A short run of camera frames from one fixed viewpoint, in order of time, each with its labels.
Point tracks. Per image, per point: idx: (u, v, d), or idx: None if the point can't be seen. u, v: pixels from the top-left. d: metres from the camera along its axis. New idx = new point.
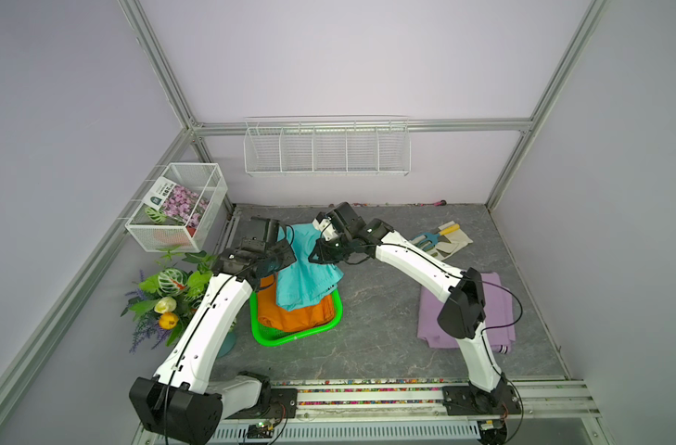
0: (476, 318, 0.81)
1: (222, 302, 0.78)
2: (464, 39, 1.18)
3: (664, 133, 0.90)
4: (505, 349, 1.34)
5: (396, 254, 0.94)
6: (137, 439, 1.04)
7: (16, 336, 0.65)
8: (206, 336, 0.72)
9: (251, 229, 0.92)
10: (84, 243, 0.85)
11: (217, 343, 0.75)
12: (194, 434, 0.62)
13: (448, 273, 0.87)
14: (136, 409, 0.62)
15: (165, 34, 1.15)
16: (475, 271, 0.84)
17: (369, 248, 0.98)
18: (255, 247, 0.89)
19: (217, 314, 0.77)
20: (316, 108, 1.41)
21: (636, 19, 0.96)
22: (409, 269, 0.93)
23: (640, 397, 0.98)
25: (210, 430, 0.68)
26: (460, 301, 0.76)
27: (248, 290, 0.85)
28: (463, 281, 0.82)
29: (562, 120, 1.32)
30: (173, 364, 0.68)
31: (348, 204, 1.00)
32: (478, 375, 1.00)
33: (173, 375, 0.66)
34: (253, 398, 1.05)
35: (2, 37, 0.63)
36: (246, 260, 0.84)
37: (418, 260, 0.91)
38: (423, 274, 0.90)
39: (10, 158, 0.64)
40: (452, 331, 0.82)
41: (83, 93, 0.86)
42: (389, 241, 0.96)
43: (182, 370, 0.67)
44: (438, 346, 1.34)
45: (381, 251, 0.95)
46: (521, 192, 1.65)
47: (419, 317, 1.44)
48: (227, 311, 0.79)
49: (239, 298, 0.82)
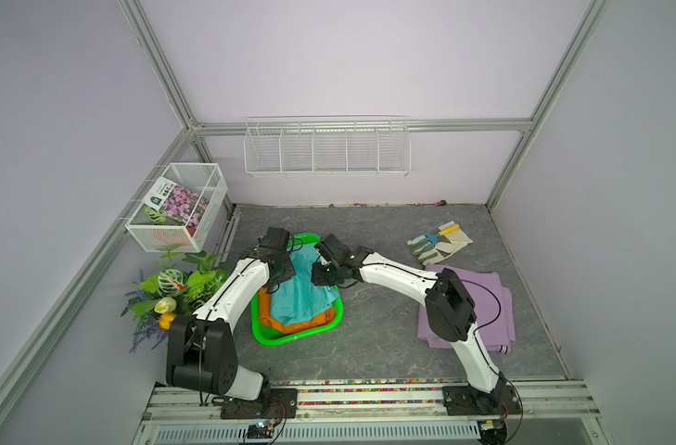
0: (465, 318, 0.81)
1: (250, 271, 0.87)
2: (464, 38, 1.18)
3: (665, 133, 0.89)
4: (506, 349, 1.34)
5: (376, 272, 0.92)
6: (137, 440, 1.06)
7: (17, 336, 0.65)
8: (236, 292, 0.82)
9: (269, 234, 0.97)
10: (84, 243, 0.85)
11: (242, 302, 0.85)
12: (219, 372, 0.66)
13: (425, 278, 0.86)
14: (169, 346, 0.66)
15: (165, 34, 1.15)
16: (451, 271, 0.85)
17: (358, 273, 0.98)
18: (272, 244, 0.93)
19: (246, 279, 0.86)
20: (316, 107, 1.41)
21: (637, 19, 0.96)
22: (392, 284, 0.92)
23: (640, 397, 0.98)
25: (224, 382, 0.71)
26: (439, 301, 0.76)
27: (267, 276, 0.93)
28: (440, 281, 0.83)
29: (562, 120, 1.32)
30: (209, 306, 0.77)
31: (333, 234, 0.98)
32: (475, 376, 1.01)
33: (210, 313, 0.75)
34: (254, 390, 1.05)
35: (0, 36, 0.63)
36: (269, 249, 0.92)
37: (396, 273, 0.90)
38: (402, 286, 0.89)
39: (8, 158, 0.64)
40: (446, 336, 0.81)
41: (82, 93, 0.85)
42: (368, 261, 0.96)
43: (217, 311, 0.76)
44: (438, 346, 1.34)
45: (364, 272, 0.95)
46: (521, 192, 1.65)
47: (419, 317, 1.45)
48: (253, 280, 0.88)
49: (262, 275, 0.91)
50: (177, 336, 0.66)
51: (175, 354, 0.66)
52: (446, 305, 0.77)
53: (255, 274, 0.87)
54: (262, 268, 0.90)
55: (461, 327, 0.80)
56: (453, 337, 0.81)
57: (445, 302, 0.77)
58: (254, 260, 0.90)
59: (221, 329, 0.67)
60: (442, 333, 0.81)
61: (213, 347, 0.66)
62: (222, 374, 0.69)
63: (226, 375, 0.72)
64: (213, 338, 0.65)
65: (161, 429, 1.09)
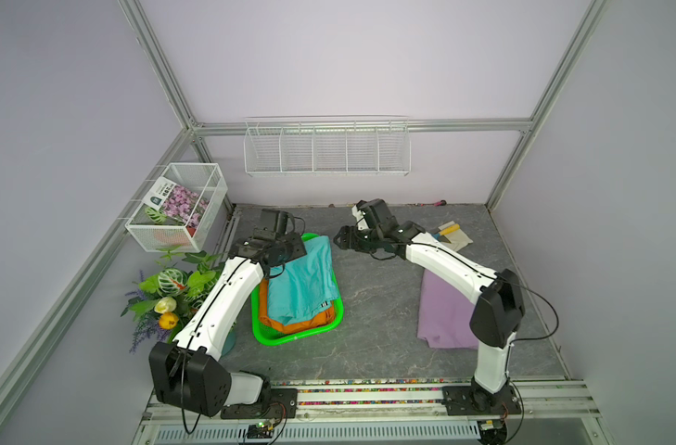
0: (513, 325, 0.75)
1: (236, 279, 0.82)
2: (464, 39, 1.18)
3: (665, 133, 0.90)
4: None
5: (426, 254, 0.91)
6: (137, 440, 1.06)
7: (17, 336, 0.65)
8: (223, 308, 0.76)
9: (264, 218, 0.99)
10: (85, 243, 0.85)
11: (231, 317, 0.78)
12: (206, 400, 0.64)
13: (480, 273, 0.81)
14: (154, 374, 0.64)
15: (165, 34, 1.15)
16: (511, 273, 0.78)
17: (402, 250, 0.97)
18: (266, 235, 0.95)
19: (232, 290, 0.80)
20: (316, 108, 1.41)
21: (637, 19, 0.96)
22: (440, 271, 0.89)
23: (641, 397, 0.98)
25: (219, 403, 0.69)
26: (493, 301, 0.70)
27: (261, 275, 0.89)
28: (497, 281, 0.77)
29: (562, 120, 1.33)
30: (191, 331, 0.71)
31: (384, 203, 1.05)
32: (485, 377, 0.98)
33: (192, 340, 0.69)
34: (254, 395, 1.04)
35: (0, 37, 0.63)
36: (259, 247, 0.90)
37: (449, 262, 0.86)
38: (452, 275, 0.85)
39: (9, 158, 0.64)
40: (484, 336, 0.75)
41: (83, 93, 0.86)
42: (419, 241, 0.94)
43: (199, 336, 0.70)
44: (438, 346, 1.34)
45: (411, 250, 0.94)
46: (521, 192, 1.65)
47: (419, 317, 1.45)
48: (243, 288, 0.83)
49: (252, 279, 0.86)
50: (159, 365, 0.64)
51: (161, 381, 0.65)
52: (499, 307, 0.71)
53: (242, 282, 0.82)
54: (254, 267, 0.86)
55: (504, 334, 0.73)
56: (491, 342, 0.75)
57: (499, 305, 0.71)
58: (246, 258, 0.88)
59: (203, 360, 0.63)
60: (479, 333, 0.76)
61: (196, 378, 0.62)
62: (211, 397, 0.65)
63: (219, 394, 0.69)
64: (196, 371, 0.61)
65: (161, 429, 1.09)
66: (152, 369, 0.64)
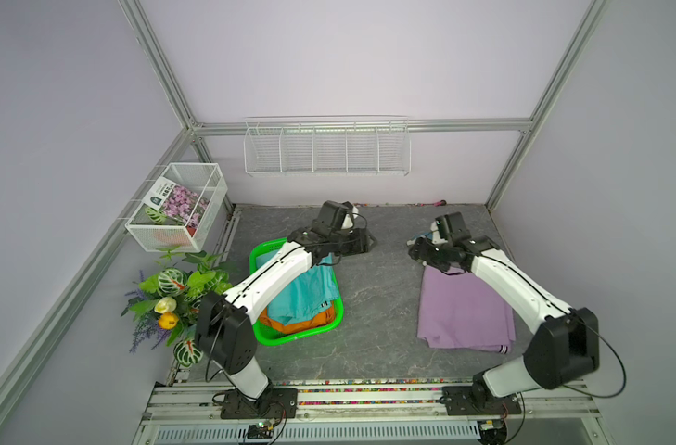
0: (578, 375, 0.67)
1: (288, 260, 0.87)
2: (464, 39, 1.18)
3: (665, 133, 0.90)
4: (506, 349, 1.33)
5: (493, 269, 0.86)
6: (137, 440, 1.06)
7: (17, 336, 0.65)
8: (269, 280, 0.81)
9: (324, 211, 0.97)
10: (84, 243, 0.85)
11: (274, 292, 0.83)
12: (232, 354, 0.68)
13: (552, 303, 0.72)
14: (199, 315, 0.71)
15: (165, 34, 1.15)
16: (589, 312, 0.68)
17: (468, 260, 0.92)
18: (322, 229, 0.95)
19: (281, 269, 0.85)
20: (316, 108, 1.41)
21: (637, 19, 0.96)
22: (506, 290, 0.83)
23: (641, 397, 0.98)
25: (238, 364, 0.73)
26: (557, 337, 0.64)
27: (308, 265, 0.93)
28: (568, 317, 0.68)
29: (562, 120, 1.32)
30: (239, 290, 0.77)
31: (460, 215, 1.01)
32: (496, 382, 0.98)
33: (237, 298, 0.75)
34: (258, 390, 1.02)
35: (1, 37, 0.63)
36: (313, 241, 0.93)
37: (519, 282, 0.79)
38: (518, 298, 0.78)
39: (10, 158, 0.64)
40: (540, 373, 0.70)
41: (82, 93, 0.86)
42: (489, 254, 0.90)
43: (245, 297, 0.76)
44: (438, 346, 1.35)
45: (478, 262, 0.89)
46: (521, 193, 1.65)
47: (419, 317, 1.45)
48: (291, 270, 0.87)
49: (301, 266, 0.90)
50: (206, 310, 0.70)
51: (202, 324, 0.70)
52: (563, 346, 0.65)
53: (293, 264, 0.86)
54: (304, 258, 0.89)
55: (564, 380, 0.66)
56: (548, 384, 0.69)
57: (563, 344, 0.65)
58: (299, 247, 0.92)
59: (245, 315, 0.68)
60: (535, 367, 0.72)
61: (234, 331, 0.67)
62: (237, 356, 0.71)
63: (243, 357, 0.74)
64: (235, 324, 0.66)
65: (161, 429, 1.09)
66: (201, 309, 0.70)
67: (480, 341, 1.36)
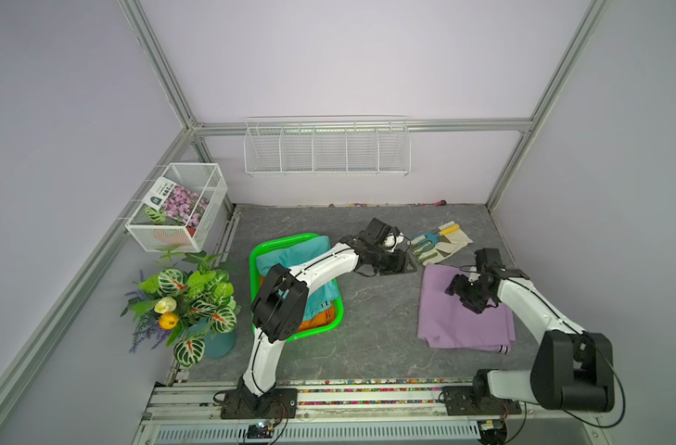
0: (582, 400, 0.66)
1: (341, 256, 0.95)
2: (463, 40, 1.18)
3: (666, 133, 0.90)
4: (505, 349, 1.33)
5: (516, 291, 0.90)
6: (137, 440, 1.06)
7: (17, 336, 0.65)
8: (325, 266, 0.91)
9: (371, 225, 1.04)
10: (84, 243, 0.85)
11: (327, 278, 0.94)
12: (283, 321, 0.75)
13: (565, 322, 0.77)
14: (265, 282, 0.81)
15: (165, 34, 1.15)
16: (604, 338, 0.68)
17: (494, 286, 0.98)
18: (368, 238, 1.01)
19: (334, 261, 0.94)
20: (316, 108, 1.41)
21: (638, 19, 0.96)
22: (523, 311, 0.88)
23: (640, 396, 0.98)
25: (284, 333, 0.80)
26: (558, 346, 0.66)
27: (353, 266, 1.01)
28: (580, 339, 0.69)
29: (562, 120, 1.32)
30: (300, 269, 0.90)
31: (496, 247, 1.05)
32: (499, 383, 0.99)
33: (299, 274, 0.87)
34: (269, 383, 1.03)
35: (0, 37, 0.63)
36: (362, 247, 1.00)
37: (536, 300, 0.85)
38: (534, 316, 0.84)
39: (7, 158, 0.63)
40: (542, 392, 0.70)
41: (82, 93, 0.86)
42: (516, 279, 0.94)
43: (304, 274, 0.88)
44: (439, 346, 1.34)
45: (504, 286, 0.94)
46: (521, 193, 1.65)
47: (419, 317, 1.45)
48: (341, 264, 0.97)
49: (349, 264, 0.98)
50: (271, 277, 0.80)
51: (265, 289, 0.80)
52: (567, 360, 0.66)
53: (344, 260, 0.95)
54: (352, 257, 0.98)
55: (566, 400, 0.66)
56: (549, 405, 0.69)
57: (566, 356, 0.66)
58: (350, 248, 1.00)
59: (302, 288, 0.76)
60: (539, 386, 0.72)
61: (290, 300, 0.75)
62: (286, 325, 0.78)
63: (289, 328, 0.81)
64: (293, 294, 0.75)
65: (161, 429, 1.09)
66: (267, 276, 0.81)
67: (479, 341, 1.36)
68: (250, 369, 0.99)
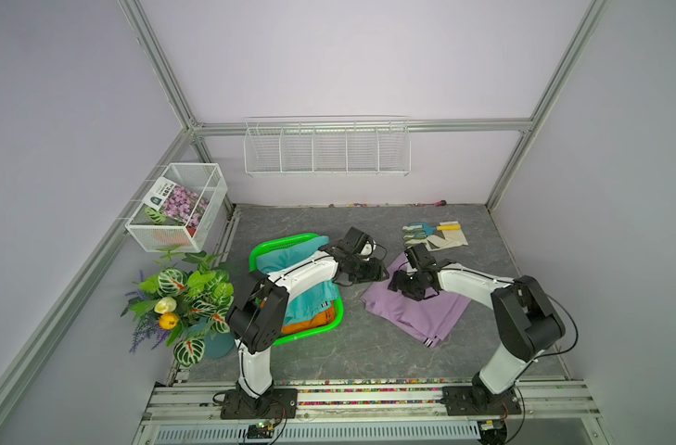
0: (545, 337, 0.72)
1: (321, 262, 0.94)
2: (463, 40, 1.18)
3: (665, 133, 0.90)
4: (428, 341, 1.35)
5: (453, 275, 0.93)
6: (137, 440, 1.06)
7: (17, 336, 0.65)
8: (304, 272, 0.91)
9: (350, 234, 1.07)
10: (84, 243, 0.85)
11: (306, 285, 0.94)
12: (262, 328, 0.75)
13: (499, 280, 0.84)
14: (241, 289, 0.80)
15: (165, 34, 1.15)
16: (530, 278, 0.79)
17: (435, 282, 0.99)
18: (347, 247, 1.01)
19: (311, 269, 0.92)
20: (316, 108, 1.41)
21: (638, 19, 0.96)
22: (465, 289, 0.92)
23: (640, 396, 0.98)
25: (263, 342, 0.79)
26: (506, 300, 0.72)
27: (331, 274, 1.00)
28: (516, 286, 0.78)
29: (562, 120, 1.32)
30: (281, 273, 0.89)
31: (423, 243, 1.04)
32: (492, 377, 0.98)
33: (279, 278, 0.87)
34: (262, 387, 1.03)
35: (0, 37, 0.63)
36: (342, 255, 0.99)
37: (469, 273, 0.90)
38: (475, 288, 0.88)
39: (8, 158, 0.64)
40: (515, 348, 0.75)
41: (83, 94, 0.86)
42: (451, 268, 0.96)
43: (285, 279, 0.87)
44: (371, 311, 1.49)
45: (442, 277, 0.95)
46: (522, 192, 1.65)
47: (372, 285, 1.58)
48: (321, 271, 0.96)
49: (327, 272, 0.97)
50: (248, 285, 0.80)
51: (241, 298, 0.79)
52: (516, 307, 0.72)
53: (323, 267, 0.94)
54: (331, 264, 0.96)
55: (535, 343, 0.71)
56: (524, 355, 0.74)
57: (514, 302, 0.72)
58: (328, 256, 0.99)
59: (281, 294, 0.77)
60: (511, 344, 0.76)
61: (271, 307, 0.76)
62: (263, 336, 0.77)
63: (267, 338, 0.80)
64: (274, 300, 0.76)
65: (161, 429, 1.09)
66: (243, 284, 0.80)
67: (407, 324, 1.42)
68: (243, 375, 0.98)
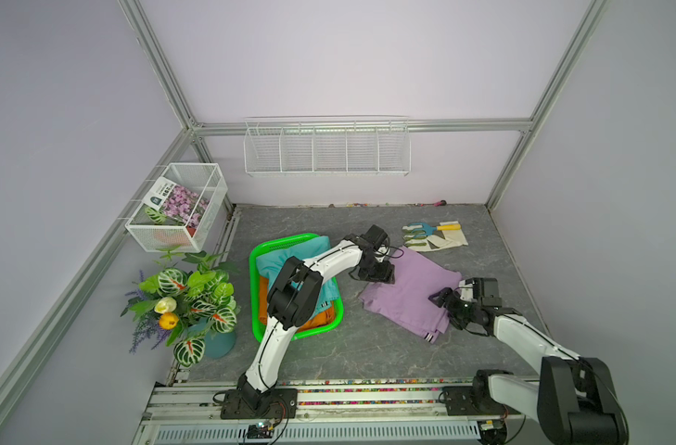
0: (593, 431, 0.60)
1: (348, 250, 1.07)
2: (463, 40, 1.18)
3: (666, 133, 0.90)
4: (430, 336, 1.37)
5: (509, 325, 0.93)
6: (137, 440, 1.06)
7: (17, 336, 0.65)
8: (337, 258, 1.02)
9: (373, 231, 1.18)
10: (84, 243, 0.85)
11: (335, 270, 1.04)
12: (299, 309, 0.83)
13: (560, 349, 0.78)
14: (281, 273, 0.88)
15: (165, 35, 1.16)
16: (600, 364, 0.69)
17: (491, 325, 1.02)
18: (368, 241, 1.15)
19: (341, 255, 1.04)
20: (316, 108, 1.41)
21: (638, 18, 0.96)
22: (519, 346, 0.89)
23: (639, 396, 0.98)
25: (299, 321, 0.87)
26: (557, 371, 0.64)
27: (353, 263, 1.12)
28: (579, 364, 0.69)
29: (562, 120, 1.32)
30: (312, 260, 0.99)
31: (496, 282, 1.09)
32: (498, 387, 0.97)
33: (313, 264, 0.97)
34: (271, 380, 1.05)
35: None
36: (365, 243, 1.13)
37: (527, 330, 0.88)
38: (529, 347, 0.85)
39: (7, 158, 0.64)
40: (550, 426, 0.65)
41: (82, 93, 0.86)
42: (509, 315, 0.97)
43: (317, 265, 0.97)
44: (372, 310, 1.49)
45: (498, 322, 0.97)
46: (522, 192, 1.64)
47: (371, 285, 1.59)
48: (348, 259, 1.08)
49: (353, 258, 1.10)
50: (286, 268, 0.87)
51: (281, 280, 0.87)
52: (567, 384, 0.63)
53: (350, 254, 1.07)
54: (357, 252, 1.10)
55: (576, 431, 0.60)
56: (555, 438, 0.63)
57: (566, 378, 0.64)
58: (353, 245, 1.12)
59: (318, 275, 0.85)
60: (546, 424, 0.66)
61: (308, 288, 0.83)
62: (300, 314, 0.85)
63: (301, 318, 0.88)
64: (311, 283, 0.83)
65: (161, 429, 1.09)
66: (283, 267, 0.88)
67: (408, 323, 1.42)
68: (259, 361, 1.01)
